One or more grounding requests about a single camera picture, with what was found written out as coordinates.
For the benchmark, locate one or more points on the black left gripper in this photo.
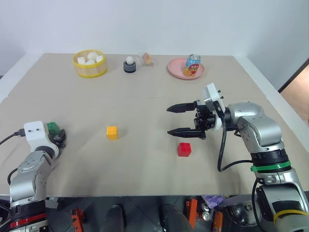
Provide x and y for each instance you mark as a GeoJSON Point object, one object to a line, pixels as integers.
{"type": "Point", "coordinates": [56, 139]}

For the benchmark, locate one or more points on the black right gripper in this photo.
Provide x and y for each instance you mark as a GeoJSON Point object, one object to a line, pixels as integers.
{"type": "Point", "coordinates": [204, 118]}

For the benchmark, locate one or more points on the green toy brick cube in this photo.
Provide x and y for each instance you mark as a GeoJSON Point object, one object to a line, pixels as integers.
{"type": "Point", "coordinates": [53, 127]}

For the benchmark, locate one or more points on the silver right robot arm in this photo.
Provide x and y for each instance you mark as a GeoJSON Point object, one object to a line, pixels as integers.
{"type": "Point", "coordinates": [260, 125]}

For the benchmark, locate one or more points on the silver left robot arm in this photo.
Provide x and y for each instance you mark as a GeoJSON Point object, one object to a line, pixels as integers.
{"type": "Point", "coordinates": [26, 174]}

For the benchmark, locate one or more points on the red toy brick cube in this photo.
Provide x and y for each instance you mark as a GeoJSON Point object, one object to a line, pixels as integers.
{"type": "Point", "coordinates": [184, 149]}

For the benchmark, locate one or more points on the yellow toy brick cube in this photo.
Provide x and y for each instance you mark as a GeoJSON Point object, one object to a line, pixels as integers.
{"type": "Point", "coordinates": [112, 133]}

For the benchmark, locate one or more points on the pink plate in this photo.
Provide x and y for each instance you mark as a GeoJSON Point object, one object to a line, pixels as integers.
{"type": "Point", "coordinates": [175, 68]}

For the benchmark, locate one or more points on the colourful drink can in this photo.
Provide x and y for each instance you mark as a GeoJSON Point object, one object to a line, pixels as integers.
{"type": "Point", "coordinates": [192, 65]}

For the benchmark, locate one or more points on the beige table cover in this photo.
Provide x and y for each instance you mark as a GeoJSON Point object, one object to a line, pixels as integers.
{"type": "Point", "coordinates": [135, 164]}

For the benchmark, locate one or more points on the grey box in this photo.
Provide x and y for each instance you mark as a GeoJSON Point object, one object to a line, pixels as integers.
{"type": "Point", "coordinates": [51, 203]}

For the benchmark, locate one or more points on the clear wrapped snack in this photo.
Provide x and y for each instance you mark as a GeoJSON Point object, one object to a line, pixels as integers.
{"type": "Point", "coordinates": [146, 59]}

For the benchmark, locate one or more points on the yellow bamboo basket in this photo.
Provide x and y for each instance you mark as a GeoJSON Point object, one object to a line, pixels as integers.
{"type": "Point", "coordinates": [90, 70]}

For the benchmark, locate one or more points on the grey round holder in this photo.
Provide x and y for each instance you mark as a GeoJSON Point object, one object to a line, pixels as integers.
{"type": "Point", "coordinates": [130, 68]}

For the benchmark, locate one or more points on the white foam block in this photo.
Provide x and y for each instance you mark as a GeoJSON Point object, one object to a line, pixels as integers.
{"type": "Point", "coordinates": [81, 60]}
{"type": "Point", "coordinates": [99, 58]}

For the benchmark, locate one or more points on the white foam ball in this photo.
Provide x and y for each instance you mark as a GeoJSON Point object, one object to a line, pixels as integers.
{"type": "Point", "coordinates": [90, 62]}

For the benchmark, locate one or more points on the white egg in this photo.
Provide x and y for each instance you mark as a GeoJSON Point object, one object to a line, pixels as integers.
{"type": "Point", "coordinates": [130, 60]}

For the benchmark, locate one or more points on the orange tool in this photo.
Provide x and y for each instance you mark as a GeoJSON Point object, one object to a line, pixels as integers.
{"type": "Point", "coordinates": [217, 221]}
{"type": "Point", "coordinates": [77, 218]}
{"type": "Point", "coordinates": [192, 212]}

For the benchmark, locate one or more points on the purple bag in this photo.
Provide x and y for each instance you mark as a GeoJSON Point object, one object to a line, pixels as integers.
{"type": "Point", "coordinates": [213, 200]}

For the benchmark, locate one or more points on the dark rounded shape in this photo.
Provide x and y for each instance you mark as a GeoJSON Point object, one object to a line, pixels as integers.
{"type": "Point", "coordinates": [173, 218]}
{"type": "Point", "coordinates": [115, 218]}

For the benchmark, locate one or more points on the silver can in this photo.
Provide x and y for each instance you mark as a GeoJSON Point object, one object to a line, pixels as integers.
{"type": "Point", "coordinates": [207, 216]}

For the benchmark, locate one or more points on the brown door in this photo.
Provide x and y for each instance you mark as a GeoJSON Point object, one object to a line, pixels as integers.
{"type": "Point", "coordinates": [298, 96]}

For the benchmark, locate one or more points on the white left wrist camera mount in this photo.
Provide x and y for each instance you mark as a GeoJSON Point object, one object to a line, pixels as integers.
{"type": "Point", "coordinates": [36, 133]}

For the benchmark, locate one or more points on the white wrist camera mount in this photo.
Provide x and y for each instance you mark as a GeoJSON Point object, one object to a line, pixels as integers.
{"type": "Point", "coordinates": [212, 96]}
{"type": "Point", "coordinates": [36, 133]}

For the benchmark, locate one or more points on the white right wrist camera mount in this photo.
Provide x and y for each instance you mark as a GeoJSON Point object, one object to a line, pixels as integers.
{"type": "Point", "coordinates": [212, 96]}

